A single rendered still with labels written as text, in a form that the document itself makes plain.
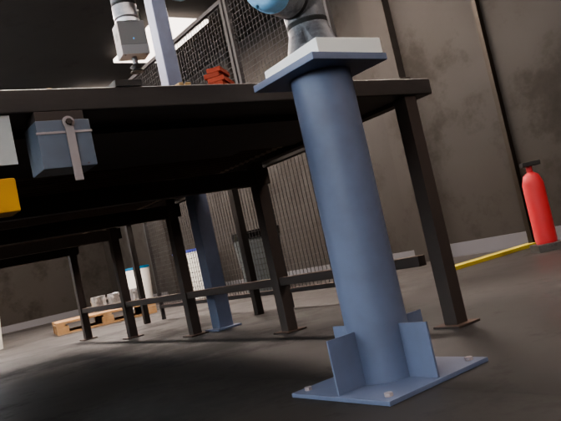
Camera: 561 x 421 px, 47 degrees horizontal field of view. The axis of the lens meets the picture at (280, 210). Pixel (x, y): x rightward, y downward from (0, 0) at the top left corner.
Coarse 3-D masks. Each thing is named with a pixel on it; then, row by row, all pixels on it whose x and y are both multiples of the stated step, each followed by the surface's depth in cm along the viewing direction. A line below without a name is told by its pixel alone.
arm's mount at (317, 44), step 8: (312, 40) 164; (320, 40) 164; (328, 40) 166; (336, 40) 167; (344, 40) 169; (352, 40) 171; (360, 40) 173; (368, 40) 174; (376, 40) 176; (304, 48) 167; (312, 48) 165; (320, 48) 163; (328, 48) 165; (336, 48) 167; (344, 48) 168; (352, 48) 170; (360, 48) 172; (368, 48) 174; (376, 48) 176; (288, 56) 172; (296, 56) 170; (280, 64) 175; (288, 64) 173; (272, 72) 179
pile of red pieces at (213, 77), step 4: (208, 68) 300; (212, 68) 299; (216, 68) 299; (220, 68) 299; (208, 72) 300; (212, 72) 299; (216, 72) 298; (220, 72) 302; (224, 72) 304; (228, 72) 311; (204, 76) 300; (208, 76) 299; (212, 76) 299; (216, 76) 299; (220, 76) 298; (224, 76) 299; (228, 76) 311; (208, 80) 299; (212, 80) 299; (216, 80) 298; (220, 80) 298; (224, 80) 300; (228, 80) 304; (232, 80) 311
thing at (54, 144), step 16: (48, 112) 158; (64, 112) 161; (80, 112) 163; (32, 128) 157; (48, 128) 156; (64, 128) 158; (80, 128) 161; (32, 144) 158; (48, 144) 156; (64, 144) 158; (80, 144) 160; (32, 160) 160; (48, 160) 155; (64, 160) 157; (80, 160) 159; (96, 160) 162; (48, 176) 164; (80, 176) 158
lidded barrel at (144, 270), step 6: (126, 270) 963; (132, 270) 963; (144, 270) 973; (126, 276) 964; (132, 276) 963; (144, 276) 971; (132, 282) 963; (144, 282) 970; (150, 282) 983; (144, 288) 968; (150, 288) 979; (150, 294) 976
